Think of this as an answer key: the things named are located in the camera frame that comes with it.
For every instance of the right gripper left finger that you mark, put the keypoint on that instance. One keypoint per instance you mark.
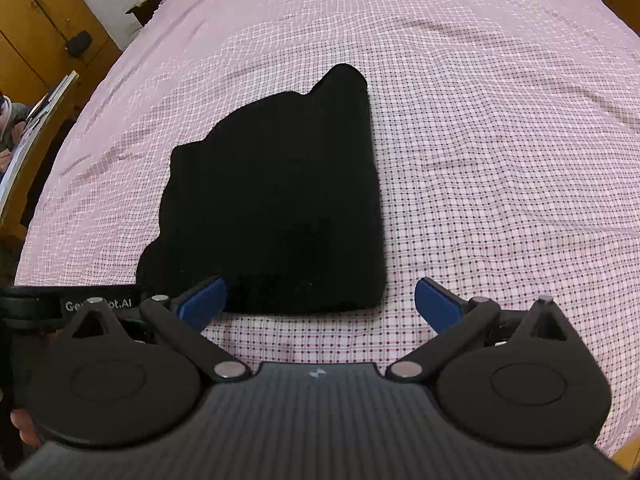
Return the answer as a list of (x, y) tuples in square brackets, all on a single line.
[(180, 321)]

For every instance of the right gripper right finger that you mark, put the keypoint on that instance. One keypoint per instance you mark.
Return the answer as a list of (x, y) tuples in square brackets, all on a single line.
[(460, 326)]

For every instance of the black garment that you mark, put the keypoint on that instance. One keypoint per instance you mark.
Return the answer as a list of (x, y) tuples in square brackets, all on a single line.
[(281, 201)]

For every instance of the left hand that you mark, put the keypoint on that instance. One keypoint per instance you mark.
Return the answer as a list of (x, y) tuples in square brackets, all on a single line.
[(22, 421)]

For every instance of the pink checked bedsheet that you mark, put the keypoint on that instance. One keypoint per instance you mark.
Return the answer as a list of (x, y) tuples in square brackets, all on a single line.
[(506, 134)]

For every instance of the wooden desk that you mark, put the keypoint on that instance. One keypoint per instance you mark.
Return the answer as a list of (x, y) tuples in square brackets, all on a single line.
[(29, 155)]

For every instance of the seated person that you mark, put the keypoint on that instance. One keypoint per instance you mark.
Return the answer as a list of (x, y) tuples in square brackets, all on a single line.
[(13, 123)]

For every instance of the dark bedside table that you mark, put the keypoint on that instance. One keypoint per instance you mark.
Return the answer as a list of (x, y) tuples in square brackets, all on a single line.
[(143, 11)]

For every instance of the wooden wardrobe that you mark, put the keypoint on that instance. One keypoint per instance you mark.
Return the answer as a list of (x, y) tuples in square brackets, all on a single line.
[(33, 56)]

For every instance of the small black wall device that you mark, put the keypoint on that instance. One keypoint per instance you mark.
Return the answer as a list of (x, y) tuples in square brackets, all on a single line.
[(79, 44)]

